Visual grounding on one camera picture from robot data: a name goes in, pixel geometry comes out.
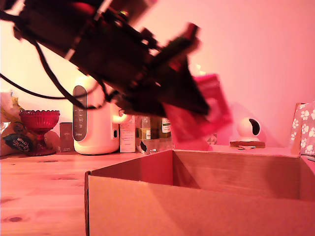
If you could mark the red coffee filter carton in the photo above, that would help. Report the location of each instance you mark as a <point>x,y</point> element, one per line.
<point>217,108</point>

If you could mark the grey triangle patterned box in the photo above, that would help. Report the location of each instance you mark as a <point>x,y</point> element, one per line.
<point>212,139</point>

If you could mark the white printed carton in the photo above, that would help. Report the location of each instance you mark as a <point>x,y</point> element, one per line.
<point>127,137</point>

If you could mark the small grey box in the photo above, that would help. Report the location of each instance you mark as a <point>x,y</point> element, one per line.
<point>66,137</point>

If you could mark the cardboard box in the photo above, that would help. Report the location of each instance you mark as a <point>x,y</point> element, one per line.
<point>172,211</point>

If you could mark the bottle with white label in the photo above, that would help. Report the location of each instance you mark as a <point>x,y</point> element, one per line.
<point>166,126</point>

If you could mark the olive oil bottle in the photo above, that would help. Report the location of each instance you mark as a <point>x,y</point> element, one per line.
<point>145,130</point>

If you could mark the white electric kettle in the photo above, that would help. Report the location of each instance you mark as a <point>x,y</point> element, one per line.
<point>98,137</point>

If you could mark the paw print cloth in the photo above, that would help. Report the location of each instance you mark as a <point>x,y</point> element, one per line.
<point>304,127</point>

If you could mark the red glass goblet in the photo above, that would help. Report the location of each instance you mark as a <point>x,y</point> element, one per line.
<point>39,120</point>

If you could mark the yellow plastic bag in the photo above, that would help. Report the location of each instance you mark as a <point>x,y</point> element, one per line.
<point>9,118</point>

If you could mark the blue printed package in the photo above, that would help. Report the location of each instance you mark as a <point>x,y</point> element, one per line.
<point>18,143</point>

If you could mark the small white round camera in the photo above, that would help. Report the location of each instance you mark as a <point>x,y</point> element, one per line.
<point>246,130</point>

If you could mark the cork coaster under camera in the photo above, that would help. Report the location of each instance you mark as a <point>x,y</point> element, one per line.
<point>247,144</point>

